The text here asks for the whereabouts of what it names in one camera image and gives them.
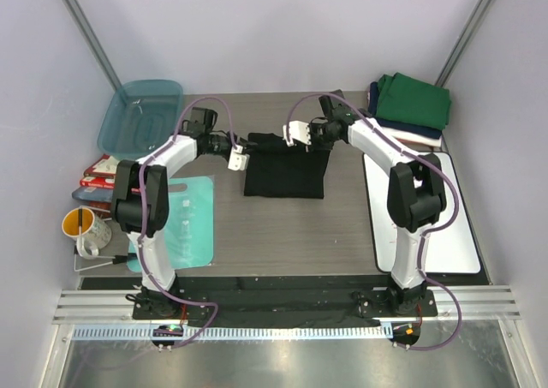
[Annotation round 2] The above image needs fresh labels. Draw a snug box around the black floral t shirt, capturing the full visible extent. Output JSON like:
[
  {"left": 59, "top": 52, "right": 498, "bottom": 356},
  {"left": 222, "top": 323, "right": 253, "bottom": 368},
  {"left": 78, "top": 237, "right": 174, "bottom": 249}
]
[{"left": 243, "top": 133, "right": 331, "bottom": 200}]

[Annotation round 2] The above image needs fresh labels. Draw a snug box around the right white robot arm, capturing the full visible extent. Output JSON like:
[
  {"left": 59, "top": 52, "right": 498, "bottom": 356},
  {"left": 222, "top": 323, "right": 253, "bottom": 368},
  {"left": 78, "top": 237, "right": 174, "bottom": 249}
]
[{"left": 310, "top": 93, "right": 447, "bottom": 315}]

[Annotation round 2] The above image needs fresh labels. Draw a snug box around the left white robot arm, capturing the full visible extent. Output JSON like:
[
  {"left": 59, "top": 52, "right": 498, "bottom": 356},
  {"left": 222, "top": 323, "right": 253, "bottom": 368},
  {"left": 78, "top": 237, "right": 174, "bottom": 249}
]
[{"left": 110, "top": 107, "right": 249, "bottom": 319}]

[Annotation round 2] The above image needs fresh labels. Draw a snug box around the teal plastic bin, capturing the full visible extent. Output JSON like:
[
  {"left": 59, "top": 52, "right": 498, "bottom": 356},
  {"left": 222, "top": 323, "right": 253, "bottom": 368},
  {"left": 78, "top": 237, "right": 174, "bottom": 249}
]
[{"left": 97, "top": 80, "right": 184, "bottom": 159}]

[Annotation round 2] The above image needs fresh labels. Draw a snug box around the green folded t shirt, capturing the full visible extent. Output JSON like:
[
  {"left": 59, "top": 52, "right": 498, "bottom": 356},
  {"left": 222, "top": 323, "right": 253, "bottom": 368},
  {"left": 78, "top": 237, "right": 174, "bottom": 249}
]
[{"left": 376, "top": 73, "right": 451, "bottom": 131}]

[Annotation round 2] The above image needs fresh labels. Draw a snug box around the white folded t shirt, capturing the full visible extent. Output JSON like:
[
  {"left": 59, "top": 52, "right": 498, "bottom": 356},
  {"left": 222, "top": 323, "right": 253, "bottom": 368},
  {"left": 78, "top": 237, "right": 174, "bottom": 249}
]
[{"left": 382, "top": 127, "right": 442, "bottom": 148}]

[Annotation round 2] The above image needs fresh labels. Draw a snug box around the blue grey book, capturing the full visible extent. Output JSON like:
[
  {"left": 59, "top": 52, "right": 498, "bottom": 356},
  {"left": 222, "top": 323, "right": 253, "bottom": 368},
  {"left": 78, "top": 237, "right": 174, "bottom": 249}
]
[{"left": 71, "top": 186, "right": 113, "bottom": 203}]

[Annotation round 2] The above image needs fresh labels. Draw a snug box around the yellow mug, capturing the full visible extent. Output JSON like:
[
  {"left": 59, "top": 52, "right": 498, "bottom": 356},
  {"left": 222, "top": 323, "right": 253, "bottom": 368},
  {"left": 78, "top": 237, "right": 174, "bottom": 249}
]
[{"left": 62, "top": 207, "right": 95, "bottom": 238}]

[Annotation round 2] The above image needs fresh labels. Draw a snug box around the white floral mug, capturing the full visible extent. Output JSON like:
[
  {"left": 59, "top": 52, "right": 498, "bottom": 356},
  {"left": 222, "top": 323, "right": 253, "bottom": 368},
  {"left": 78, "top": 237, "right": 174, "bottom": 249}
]
[{"left": 76, "top": 213, "right": 112, "bottom": 260}]

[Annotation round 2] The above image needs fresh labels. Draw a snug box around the white whiteboard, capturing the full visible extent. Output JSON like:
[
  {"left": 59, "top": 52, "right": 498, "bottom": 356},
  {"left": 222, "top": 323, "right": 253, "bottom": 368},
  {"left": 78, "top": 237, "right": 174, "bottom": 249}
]
[{"left": 363, "top": 157, "right": 480, "bottom": 274}]

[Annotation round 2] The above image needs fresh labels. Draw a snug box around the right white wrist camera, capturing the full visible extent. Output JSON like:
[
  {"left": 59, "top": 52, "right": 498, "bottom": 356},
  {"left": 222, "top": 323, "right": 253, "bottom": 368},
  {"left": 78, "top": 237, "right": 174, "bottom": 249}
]
[{"left": 283, "top": 121, "right": 312, "bottom": 146}]

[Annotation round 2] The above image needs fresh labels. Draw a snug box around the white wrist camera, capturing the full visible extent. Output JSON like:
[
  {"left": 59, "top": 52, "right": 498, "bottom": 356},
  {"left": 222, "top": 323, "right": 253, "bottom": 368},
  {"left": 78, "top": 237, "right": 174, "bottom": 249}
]
[
  {"left": 228, "top": 145, "right": 249, "bottom": 171},
  {"left": 283, "top": 121, "right": 312, "bottom": 146}
]

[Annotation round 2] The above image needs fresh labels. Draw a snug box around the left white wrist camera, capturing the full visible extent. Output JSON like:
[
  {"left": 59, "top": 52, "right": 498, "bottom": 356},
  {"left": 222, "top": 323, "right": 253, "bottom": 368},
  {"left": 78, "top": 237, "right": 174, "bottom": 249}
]
[{"left": 228, "top": 145, "right": 249, "bottom": 171}]

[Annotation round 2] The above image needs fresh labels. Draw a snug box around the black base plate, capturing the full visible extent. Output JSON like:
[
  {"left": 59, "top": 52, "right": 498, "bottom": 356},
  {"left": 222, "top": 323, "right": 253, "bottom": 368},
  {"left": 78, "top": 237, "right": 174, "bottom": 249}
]
[{"left": 126, "top": 275, "right": 438, "bottom": 329}]

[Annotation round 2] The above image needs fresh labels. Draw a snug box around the left aluminium corner post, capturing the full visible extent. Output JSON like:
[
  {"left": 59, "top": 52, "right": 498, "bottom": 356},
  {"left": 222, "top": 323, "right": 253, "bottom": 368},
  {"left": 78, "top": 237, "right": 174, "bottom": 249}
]
[{"left": 62, "top": 0, "right": 122, "bottom": 91}]

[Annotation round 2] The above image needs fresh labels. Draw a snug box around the aluminium corner post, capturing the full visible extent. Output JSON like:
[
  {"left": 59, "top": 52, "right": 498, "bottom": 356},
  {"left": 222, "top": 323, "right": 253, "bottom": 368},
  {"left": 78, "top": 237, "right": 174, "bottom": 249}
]
[
  {"left": 62, "top": 0, "right": 122, "bottom": 91},
  {"left": 435, "top": 0, "right": 496, "bottom": 87}
]

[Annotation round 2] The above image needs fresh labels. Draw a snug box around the white slotted cable duct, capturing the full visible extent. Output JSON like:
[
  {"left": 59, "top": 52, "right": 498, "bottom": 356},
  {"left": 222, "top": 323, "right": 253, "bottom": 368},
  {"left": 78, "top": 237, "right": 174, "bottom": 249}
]
[{"left": 72, "top": 324, "right": 393, "bottom": 342}]

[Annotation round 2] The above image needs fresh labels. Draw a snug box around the aluminium rail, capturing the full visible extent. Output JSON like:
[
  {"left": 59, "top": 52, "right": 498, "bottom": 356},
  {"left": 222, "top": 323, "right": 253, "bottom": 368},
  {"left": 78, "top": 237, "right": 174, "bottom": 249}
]
[{"left": 53, "top": 286, "right": 521, "bottom": 328}]

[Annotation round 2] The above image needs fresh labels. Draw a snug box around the right aluminium corner post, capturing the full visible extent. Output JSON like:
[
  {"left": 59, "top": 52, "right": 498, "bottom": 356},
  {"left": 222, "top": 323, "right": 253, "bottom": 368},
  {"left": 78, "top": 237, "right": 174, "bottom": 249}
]
[{"left": 435, "top": 0, "right": 496, "bottom": 87}]

